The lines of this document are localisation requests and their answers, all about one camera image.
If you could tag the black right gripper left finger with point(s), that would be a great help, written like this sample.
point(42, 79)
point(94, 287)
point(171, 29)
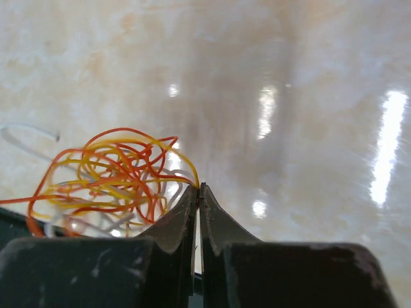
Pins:
point(153, 269)

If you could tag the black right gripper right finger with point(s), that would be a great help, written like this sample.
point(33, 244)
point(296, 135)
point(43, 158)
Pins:
point(240, 270)

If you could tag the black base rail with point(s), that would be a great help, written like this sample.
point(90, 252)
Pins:
point(13, 226)

